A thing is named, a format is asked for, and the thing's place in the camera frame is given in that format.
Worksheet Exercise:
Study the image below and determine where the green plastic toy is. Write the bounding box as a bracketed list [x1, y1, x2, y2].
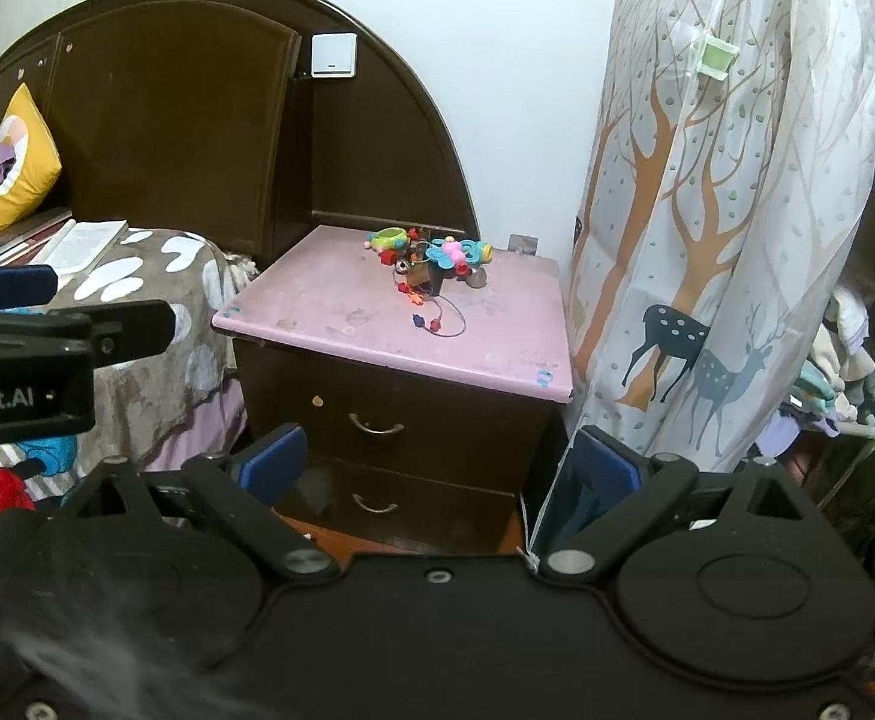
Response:
[363, 226, 413, 255]

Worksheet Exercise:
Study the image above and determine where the open white book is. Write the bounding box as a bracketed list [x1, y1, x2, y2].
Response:
[0, 218, 130, 277]

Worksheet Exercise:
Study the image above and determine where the brown drawer with orange sticker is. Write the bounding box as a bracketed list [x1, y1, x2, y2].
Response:
[257, 360, 558, 497]

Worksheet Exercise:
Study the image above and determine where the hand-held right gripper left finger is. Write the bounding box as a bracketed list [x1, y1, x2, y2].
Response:
[62, 424, 341, 583]

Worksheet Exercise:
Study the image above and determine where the pile of pale clothes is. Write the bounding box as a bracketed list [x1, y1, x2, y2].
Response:
[773, 268, 875, 442]

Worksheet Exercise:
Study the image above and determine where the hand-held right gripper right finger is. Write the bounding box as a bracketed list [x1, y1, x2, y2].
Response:
[534, 424, 820, 583]

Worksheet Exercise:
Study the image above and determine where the dark brown wooden headboard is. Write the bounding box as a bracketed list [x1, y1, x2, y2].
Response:
[0, 0, 482, 272]

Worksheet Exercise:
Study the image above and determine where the white wall switch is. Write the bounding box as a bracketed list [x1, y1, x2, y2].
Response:
[309, 31, 360, 80]

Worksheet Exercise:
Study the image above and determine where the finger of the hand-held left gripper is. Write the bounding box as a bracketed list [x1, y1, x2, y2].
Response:
[47, 299, 178, 371]
[0, 265, 61, 309]

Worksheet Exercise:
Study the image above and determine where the yellow pillow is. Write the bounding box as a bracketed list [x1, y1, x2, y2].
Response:
[0, 82, 64, 236]

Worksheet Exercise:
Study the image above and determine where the deer print wardrobe cover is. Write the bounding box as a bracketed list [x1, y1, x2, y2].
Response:
[564, 0, 875, 475]

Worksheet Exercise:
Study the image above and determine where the small dark padlock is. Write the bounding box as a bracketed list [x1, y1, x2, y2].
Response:
[396, 258, 446, 298]

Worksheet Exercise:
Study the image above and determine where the plain brown drawer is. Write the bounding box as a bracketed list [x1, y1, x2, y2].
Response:
[287, 456, 522, 554]

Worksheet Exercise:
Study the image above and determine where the closed dark book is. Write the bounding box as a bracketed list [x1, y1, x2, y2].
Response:
[0, 205, 76, 256]

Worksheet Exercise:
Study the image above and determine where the brown nightstand with pink top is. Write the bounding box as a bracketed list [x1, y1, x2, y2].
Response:
[211, 224, 578, 557]

